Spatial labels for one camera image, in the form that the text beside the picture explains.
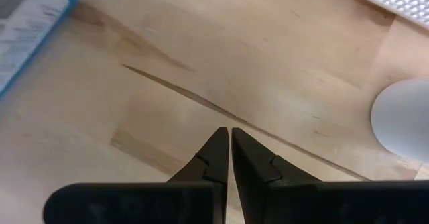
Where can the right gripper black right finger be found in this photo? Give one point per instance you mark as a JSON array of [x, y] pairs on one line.
[[254, 163]]

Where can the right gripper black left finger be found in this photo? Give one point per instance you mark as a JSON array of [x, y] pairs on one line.
[[204, 170]]

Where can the white plastic bottle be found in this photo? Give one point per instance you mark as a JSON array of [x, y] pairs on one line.
[[402, 120]]

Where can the blue first aid kit box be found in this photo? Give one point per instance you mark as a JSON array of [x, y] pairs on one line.
[[23, 26]]

